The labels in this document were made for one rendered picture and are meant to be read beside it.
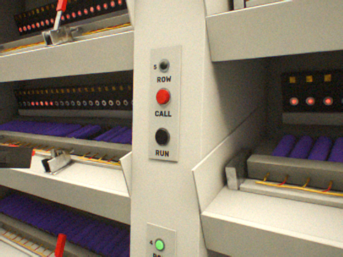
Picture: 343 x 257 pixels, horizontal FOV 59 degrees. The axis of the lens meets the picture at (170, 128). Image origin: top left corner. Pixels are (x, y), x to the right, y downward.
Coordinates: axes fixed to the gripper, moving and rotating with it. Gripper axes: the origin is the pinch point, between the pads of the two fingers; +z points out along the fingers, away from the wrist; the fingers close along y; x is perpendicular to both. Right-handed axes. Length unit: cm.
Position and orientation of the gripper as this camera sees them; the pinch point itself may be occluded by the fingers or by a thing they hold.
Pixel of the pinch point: (2, 156)
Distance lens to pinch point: 47.4
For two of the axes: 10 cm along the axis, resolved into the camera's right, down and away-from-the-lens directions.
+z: 5.7, 1.3, 8.1
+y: 8.1, 0.4, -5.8
